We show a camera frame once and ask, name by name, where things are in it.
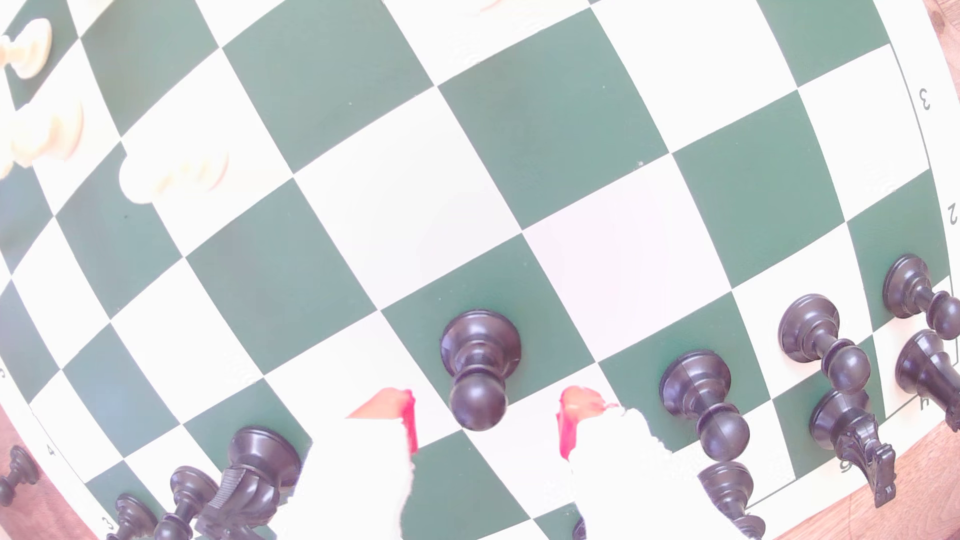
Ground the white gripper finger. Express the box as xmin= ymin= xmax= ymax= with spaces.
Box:
xmin=273 ymin=387 xmax=419 ymax=540
xmin=557 ymin=384 xmax=725 ymax=540

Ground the black pawn chess piece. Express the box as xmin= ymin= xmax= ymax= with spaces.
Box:
xmin=152 ymin=465 xmax=220 ymax=540
xmin=659 ymin=350 xmax=751 ymax=463
xmin=105 ymin=492 xmax=159 ymax=540
xmin=0 ymin=444 xmax=42 ymax=508
xmin=882 ymin=253 xmax=960 ymax=342
xmin=777 ymin=293 xmax=873 ymax=396
xmin=439 ymin=309 xmax=523 ymax=433

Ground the black bishop chess piece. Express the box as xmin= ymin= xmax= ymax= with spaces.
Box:
xmin=697 ymin=460 xmax=768 ymax=540

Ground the black knight chess piece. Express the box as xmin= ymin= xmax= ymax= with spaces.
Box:
xmin=808 ymin=388 xmax=898 ymax=509
xmin=193 ymin=426 xmax=303 ymax=540

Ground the black rook chess piece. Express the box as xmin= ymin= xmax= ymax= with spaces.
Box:
xmin=894 ymin=328 xmax=960 ymax=434

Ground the white pawn chess piece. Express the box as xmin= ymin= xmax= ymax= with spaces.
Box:
xmin=0 ymin=18 xmax=54 ymax=81
xmin=118 ymin=150 xmax=231 ymax=205

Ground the green and white chess mat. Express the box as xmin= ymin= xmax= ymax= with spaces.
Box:
xmin=0 ymin=0 xmax=960 ymax=540

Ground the white knight chess piece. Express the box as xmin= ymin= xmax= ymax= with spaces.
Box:
xmin=0 ymin=99 xmax=85 ymax=180

